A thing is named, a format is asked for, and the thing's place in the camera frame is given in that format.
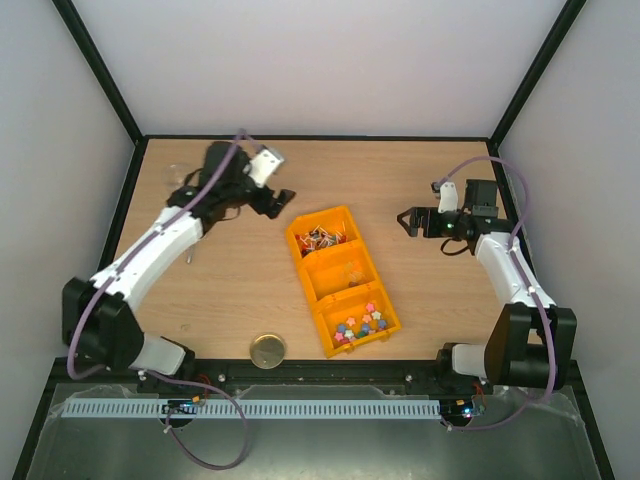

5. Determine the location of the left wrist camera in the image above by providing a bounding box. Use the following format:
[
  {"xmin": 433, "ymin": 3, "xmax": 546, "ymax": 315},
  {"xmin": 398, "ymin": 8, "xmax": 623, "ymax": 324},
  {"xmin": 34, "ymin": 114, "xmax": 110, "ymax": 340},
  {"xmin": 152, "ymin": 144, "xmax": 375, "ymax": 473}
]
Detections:
[{"xmin": 248, "ymin": 148, "xmax": 285, "ymax": 188}]

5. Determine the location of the grey slotted cable duct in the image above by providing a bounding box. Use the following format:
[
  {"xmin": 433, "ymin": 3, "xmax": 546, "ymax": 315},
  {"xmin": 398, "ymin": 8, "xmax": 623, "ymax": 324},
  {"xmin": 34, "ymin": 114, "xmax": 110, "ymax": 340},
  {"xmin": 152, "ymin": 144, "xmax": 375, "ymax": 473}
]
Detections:
[{"xmin": 61, "ymin": 398, "xmax": 441, "ymax": 420}]

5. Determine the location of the yellow lollipop bin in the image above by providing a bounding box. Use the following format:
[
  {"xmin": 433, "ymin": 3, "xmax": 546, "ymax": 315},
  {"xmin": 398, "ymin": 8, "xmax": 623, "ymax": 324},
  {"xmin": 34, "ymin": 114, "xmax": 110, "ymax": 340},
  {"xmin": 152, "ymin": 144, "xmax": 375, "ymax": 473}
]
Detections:
[{"xmin": 285, "ymin": 205, "xmax": 361, "ymax": 262}]

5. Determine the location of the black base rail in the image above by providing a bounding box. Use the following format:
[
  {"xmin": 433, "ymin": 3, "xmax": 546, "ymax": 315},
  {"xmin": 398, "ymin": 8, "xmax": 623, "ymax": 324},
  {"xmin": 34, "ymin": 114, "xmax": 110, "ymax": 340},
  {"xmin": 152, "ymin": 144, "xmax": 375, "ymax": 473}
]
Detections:
[{"xmin": 49, "ymin": 355, "xmax": 581, "ymax": 396}]

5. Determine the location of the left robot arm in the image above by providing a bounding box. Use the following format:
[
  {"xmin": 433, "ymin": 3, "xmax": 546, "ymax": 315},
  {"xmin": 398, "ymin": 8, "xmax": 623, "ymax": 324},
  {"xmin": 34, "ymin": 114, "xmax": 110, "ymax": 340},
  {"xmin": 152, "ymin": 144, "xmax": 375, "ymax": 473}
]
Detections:
[{"xmin": 62, "ymin": 140, "xmax": 295, "ymax": 380}]

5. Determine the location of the gold jar lid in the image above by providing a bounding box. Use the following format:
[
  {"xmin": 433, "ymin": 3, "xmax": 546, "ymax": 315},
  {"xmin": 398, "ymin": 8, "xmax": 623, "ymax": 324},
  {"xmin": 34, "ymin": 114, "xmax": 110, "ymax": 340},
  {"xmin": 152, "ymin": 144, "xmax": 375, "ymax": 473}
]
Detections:
[{"xmin": 249, "ymin": 333, "xmax": 287, "ymax": 370}]

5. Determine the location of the clear glass jar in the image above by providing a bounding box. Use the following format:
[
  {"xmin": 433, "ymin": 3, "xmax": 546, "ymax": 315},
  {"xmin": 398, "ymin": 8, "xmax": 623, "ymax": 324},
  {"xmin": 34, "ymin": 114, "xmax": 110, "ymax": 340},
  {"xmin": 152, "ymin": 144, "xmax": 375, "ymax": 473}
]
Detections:
[{"xmin": 162, "ymin": 163, "xmax": 193, "ymax": 194}]

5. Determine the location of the yellow star candy bin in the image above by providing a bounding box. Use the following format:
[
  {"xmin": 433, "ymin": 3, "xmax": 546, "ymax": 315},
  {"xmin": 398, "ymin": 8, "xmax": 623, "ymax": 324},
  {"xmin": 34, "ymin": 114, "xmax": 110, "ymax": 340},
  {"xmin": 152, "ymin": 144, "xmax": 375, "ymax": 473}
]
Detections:
[{"xmin": 312, "ymin": 282, "xmax": 402, "ymax": 358}]

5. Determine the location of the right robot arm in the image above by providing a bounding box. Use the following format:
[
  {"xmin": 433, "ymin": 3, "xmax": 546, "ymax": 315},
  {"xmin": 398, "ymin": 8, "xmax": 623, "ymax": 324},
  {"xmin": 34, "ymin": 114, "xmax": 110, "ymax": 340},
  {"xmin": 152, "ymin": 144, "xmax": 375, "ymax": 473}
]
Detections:
[{"xmin": 397, "ymin": 179, "xmax": 577, "ymax": 392}]

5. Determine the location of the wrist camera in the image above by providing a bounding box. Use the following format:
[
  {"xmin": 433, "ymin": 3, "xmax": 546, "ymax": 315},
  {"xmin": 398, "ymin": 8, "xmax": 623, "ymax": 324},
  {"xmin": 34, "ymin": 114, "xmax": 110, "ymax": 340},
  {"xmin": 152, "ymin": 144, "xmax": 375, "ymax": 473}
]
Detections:
[
  {"xmin": 431, "ymin": 181, "xmax": 459, "ymax": 214},
  {"xmin": 248, "ymin": 148, "xmax": 285, "ymax": 188}
]

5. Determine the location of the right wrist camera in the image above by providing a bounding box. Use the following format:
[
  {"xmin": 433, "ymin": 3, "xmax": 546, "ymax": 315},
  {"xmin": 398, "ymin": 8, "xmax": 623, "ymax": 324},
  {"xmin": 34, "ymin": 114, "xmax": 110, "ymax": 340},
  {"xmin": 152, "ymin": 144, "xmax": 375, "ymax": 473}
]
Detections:
[{"xmin": 431, "ymin": 181, "xmax": 459, "ymax": 214}]

